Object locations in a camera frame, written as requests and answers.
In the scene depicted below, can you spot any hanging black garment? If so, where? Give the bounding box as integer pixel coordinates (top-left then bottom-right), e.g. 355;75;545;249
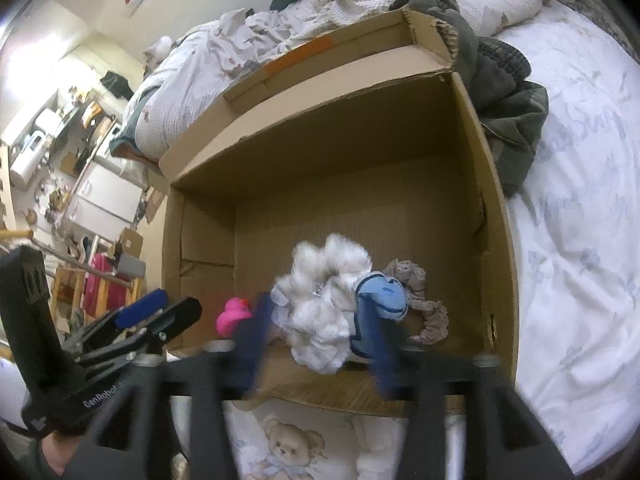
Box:
100;71;137;102

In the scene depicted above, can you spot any beige floral scrunchie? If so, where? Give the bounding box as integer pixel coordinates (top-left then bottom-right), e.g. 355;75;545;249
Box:
382;258;451;345

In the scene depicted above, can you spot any brown cardboard box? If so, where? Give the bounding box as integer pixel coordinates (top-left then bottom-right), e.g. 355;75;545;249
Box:
159;6;519;419

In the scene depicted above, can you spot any white fluffy soft toy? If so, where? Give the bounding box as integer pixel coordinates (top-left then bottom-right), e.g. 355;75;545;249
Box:
270;232;373;375

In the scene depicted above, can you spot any white floral quilt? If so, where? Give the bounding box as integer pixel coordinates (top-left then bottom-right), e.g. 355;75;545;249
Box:
120;7;351;160

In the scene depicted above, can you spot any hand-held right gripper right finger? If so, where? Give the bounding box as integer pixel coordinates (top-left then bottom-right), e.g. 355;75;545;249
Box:
367;310;576;480

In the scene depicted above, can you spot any person's left hand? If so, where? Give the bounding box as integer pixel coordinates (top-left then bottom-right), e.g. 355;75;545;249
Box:
30;430;93;480

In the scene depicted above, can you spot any light blue plush toy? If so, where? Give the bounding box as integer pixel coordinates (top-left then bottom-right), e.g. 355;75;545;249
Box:
349;271;408;361

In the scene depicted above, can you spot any small brown carton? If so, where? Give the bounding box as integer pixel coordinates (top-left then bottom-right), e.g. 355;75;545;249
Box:
117;227;146;260

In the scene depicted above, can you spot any pink cloth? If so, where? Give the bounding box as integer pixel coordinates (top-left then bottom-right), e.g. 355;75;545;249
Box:
81;252;117;313

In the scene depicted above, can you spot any pink plush toy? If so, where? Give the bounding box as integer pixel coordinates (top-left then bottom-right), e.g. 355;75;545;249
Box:
216;297;252;339

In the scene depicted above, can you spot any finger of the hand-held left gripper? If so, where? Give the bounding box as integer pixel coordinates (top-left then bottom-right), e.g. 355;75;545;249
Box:
75;296;204;362
65;287;169;350

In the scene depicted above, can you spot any white cabinet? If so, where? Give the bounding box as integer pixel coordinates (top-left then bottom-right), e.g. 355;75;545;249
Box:
64;159;147;233

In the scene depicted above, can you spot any dark grey corduroy clothing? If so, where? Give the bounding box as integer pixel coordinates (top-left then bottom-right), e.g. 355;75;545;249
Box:
390;0;532;113

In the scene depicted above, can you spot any olive green clothing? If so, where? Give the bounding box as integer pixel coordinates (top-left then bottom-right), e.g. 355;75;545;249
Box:
481;82;550;198

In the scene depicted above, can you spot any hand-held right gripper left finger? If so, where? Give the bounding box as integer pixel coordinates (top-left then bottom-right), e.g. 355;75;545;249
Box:
75;292;274;480

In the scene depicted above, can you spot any patterned knit blanket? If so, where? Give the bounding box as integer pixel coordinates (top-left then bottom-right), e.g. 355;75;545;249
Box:
547;0;640;56

